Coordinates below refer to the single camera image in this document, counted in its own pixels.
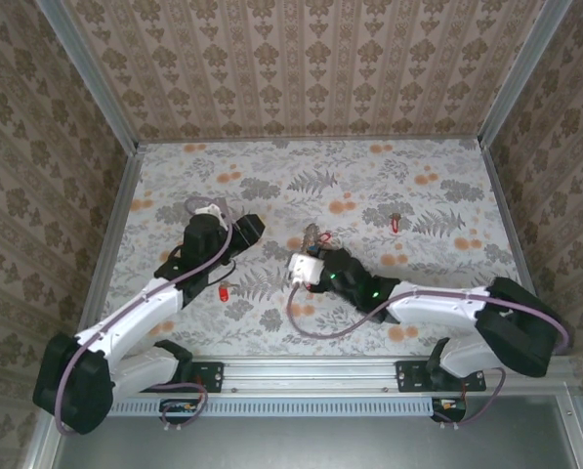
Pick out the silver keyring disc with rings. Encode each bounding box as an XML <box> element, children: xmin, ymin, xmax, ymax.
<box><xmin>301</xmin><ymin>222</ymin><xmax>324</xmax><ymax>255</ymax></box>

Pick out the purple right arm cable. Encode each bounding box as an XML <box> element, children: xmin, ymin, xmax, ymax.
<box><xmin>286</xmin><ymin>282</ymin><xmax>571</xmax><ymax>431</ymax></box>

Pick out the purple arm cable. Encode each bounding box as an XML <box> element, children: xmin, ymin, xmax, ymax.
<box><xmin>286</xmin><ymin>282</ymin><xmax>571</xmax><ymax>431</ymax></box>
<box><xmin>56</xmin><ymin>196</ymin><xmax>236</xmax><ymax>436</ymax></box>

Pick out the aluminium side rail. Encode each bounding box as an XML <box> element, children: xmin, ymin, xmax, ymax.
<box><xmin>75</xmin><ymin>144</ymin><xmax>146</xmax><ymax>343</ymax></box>
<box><xmin>479</xmin><ymin>141</ymin><xmax>574</xmax><ymax>362</ymax></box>

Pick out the aluminium mounting rail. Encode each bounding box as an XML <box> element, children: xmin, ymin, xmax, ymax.
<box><xmin>109</xmin><ymin>356</ymin><xmax>575</xmax><ymax>396</ymax></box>

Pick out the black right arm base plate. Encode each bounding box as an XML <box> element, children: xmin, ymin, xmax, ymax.
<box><xmin>396</xmin><ymin>360</ymin><xmax>487</xmax><ymax>394</ymax></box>

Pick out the grey slotted cable duct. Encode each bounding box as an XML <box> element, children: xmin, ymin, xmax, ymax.
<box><xmin>109</xmin><ymin>396</ymin><xmax>437</xmax><ymax>418</ymax></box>

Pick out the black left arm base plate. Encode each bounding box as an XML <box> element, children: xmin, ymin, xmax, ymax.
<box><xmin>137</xmin><ymin>360</ymin><xmax>226</xmax><ymax>394</ymax></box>

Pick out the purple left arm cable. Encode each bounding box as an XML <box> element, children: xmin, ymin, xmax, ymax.
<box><xmin>56</xmin><ymin>196</ymin><xmax>236</xmax><ymax>436</ymax></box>

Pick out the black electronics box with wires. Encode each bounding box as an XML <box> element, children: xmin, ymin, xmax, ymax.
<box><xmin>430</xmin><ymin>396</ymin><xmax>469</xmax><ymax>424</ymax></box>
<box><xmin>159</xmin><ymin>398</ymin><xmax>200</xmax><ymax>425</ymax></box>

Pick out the aluminium frame post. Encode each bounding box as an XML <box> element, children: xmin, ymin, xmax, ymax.
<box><xmin>477</xmin><ymin>0</ymin><xmax>574</xmax><ymax>150</ymax></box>
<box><xmin>32</xmin><ymin>0</ymin><xmax>142</xmax><ymax>153</ymax></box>

